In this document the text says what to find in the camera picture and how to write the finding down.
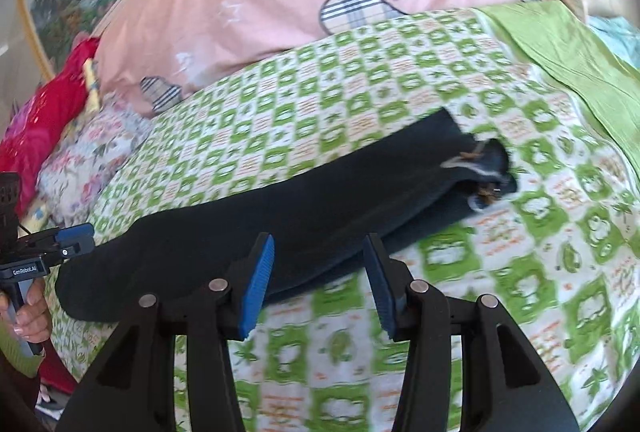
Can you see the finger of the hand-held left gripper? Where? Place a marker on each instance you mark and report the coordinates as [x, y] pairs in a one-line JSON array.
[[75, 237]]

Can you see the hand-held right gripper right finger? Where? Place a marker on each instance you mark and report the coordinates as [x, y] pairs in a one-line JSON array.
[[379, 284]]

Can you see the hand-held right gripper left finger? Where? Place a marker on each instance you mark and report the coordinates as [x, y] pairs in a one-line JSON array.
[[257, 282]]

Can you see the dark navy pants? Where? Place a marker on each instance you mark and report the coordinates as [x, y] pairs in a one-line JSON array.
[[310, 207]]

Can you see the person's left hand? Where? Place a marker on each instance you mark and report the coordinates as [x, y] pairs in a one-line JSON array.
[[31, 314]]

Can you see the floral pillow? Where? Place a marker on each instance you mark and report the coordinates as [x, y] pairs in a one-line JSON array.
[[80, 161]]

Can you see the red cloth bundle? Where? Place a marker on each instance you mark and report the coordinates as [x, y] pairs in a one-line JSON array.
[[37, 126]]

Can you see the green checkered bed sheet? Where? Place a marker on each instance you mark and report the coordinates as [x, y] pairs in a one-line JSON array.
[[380, 121]]

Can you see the plain green cloth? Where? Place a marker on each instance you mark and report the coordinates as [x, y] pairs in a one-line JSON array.
[[575, 61]]

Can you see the light blue cloth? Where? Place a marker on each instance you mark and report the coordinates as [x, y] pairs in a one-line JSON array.
[[617, 39]]

